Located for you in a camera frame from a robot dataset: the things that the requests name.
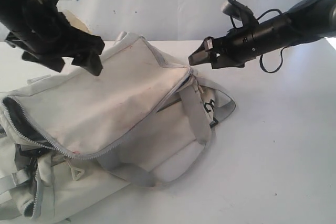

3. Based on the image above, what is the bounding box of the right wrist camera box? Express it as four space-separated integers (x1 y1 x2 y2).
221 0 256 24

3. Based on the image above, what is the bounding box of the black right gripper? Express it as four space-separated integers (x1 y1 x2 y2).
188 26 259 69

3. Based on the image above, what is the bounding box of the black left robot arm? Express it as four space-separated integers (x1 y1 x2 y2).
1 0 104 76

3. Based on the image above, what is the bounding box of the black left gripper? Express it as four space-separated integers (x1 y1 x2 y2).
5 0 104 76

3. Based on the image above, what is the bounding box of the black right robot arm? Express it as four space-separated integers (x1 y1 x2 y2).
188 0 335 69

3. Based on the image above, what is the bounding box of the white canvas duffel bag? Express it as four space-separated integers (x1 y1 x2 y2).
1 33 236 223

